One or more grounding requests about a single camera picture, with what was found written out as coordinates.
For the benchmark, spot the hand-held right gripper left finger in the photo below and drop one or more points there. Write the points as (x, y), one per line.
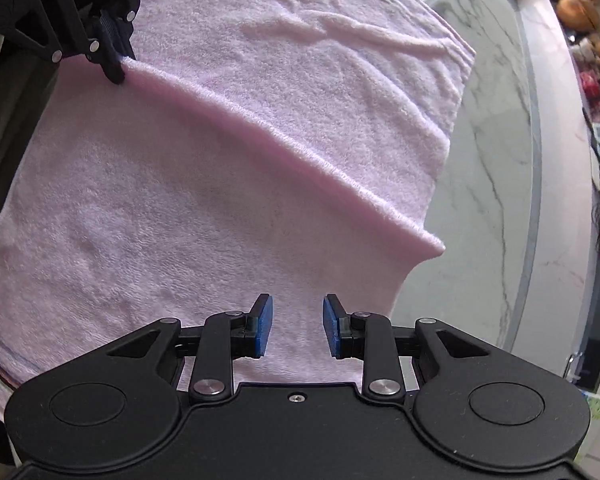
(262, 325)

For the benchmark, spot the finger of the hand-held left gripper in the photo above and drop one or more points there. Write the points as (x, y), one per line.
(130, 35)
(111, 67)

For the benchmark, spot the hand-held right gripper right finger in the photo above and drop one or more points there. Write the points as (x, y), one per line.
(330, 327)

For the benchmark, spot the pink striped towel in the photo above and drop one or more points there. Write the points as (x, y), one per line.
(230, 185)

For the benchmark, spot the green paper sheet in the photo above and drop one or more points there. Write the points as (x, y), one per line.
(597, 405)

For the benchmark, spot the red box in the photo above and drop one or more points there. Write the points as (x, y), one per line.
(591, 87)

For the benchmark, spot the golden gourd ornament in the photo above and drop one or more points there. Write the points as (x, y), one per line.
(577, 7)

